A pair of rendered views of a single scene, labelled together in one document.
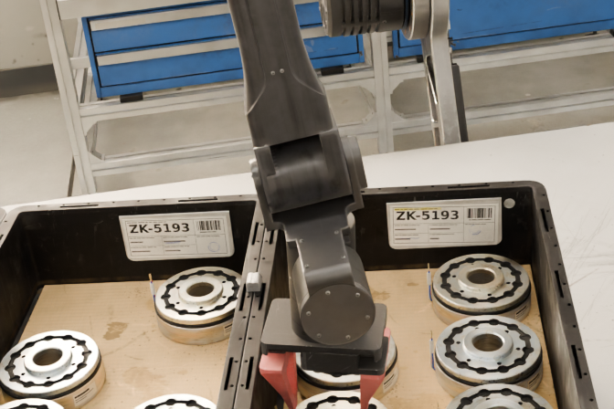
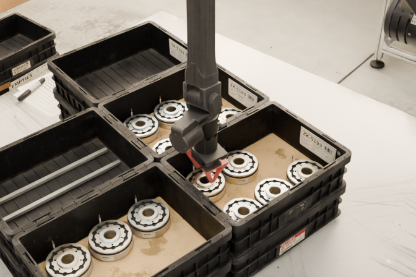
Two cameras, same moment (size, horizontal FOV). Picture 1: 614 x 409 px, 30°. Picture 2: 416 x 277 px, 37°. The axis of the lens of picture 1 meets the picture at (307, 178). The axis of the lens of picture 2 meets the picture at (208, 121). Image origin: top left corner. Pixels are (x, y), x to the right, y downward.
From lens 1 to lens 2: 94 cm
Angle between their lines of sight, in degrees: 38
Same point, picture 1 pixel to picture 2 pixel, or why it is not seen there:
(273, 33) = (194, 51)
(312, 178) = (195, 100)
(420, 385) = (251, 189)
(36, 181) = (366, 40)
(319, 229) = (192, 115)
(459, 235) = (320, 153)
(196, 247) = (246, 102)
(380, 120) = not seen: outside the picture
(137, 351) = not seen: hidden behind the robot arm
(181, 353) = not seen: hidden behind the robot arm
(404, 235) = (304, 141)
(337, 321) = (177, 144)
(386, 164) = (397, 116)
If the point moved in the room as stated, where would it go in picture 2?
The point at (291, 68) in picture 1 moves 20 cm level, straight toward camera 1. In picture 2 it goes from (196, 64) to (127, 104)
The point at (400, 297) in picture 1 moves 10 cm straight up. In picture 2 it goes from (287, 161) to (290, 132)
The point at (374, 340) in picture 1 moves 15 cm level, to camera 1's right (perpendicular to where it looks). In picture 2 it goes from (208, 160) to (255, 190)
